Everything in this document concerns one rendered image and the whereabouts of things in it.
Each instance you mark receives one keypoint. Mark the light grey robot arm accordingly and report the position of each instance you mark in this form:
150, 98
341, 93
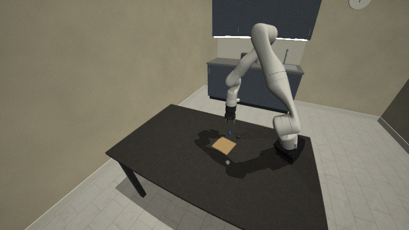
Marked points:
288, 125

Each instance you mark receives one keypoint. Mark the tan square mat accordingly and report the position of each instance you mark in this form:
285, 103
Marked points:
224, 145

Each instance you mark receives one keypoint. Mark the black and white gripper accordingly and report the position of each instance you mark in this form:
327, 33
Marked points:
231, 109

